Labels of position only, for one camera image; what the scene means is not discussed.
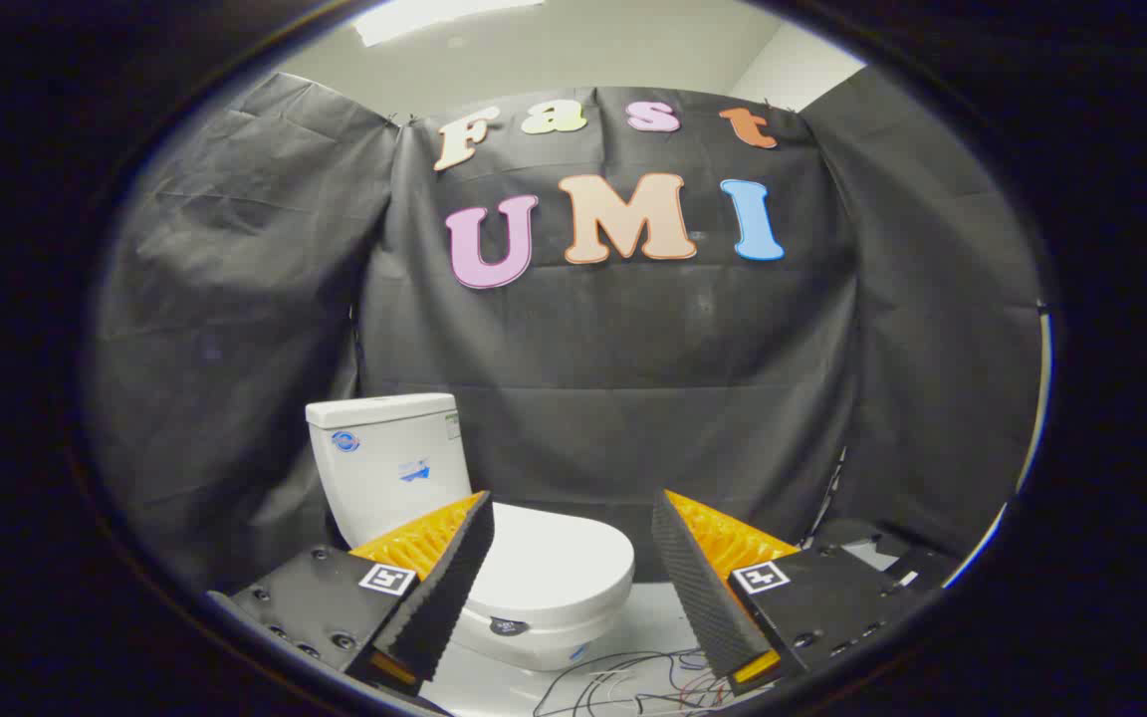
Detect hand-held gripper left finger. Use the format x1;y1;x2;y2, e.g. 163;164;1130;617
207;490;496;698

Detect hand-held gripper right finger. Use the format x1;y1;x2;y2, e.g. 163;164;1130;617
651;489;933;696

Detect white ceramic toilet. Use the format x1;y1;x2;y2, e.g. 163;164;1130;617
306;393;636;672

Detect black box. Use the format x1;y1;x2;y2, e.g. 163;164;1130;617
882;543;963;597

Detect black backdrop cloth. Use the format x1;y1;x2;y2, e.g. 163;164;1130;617
86;70;1044;598

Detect tangle of thin cables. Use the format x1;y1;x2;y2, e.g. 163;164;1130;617
534;649;734;717

